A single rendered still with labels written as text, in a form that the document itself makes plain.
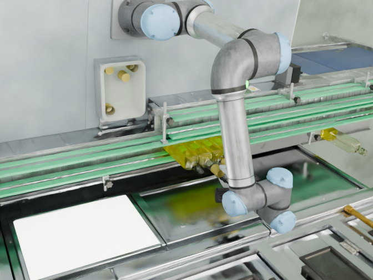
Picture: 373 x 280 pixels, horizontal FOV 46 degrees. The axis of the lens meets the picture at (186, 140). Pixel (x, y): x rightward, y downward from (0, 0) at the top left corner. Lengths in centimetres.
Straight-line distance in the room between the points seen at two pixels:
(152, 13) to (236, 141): 54
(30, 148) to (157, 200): 49
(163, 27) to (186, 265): 77
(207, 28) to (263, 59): 30
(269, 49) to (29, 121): 93
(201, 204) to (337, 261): 50
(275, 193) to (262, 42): 42
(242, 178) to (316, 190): 72
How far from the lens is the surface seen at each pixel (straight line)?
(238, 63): 118
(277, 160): 209
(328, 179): 201
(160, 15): 150
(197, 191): 173
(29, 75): 167
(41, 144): 169
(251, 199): 126
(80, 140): 169
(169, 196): 169
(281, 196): 133
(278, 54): 125
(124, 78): 170
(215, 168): 160
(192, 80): 191
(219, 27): 141
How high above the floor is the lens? 233
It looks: 52 degrees down
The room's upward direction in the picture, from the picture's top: 131 degrees clockwise
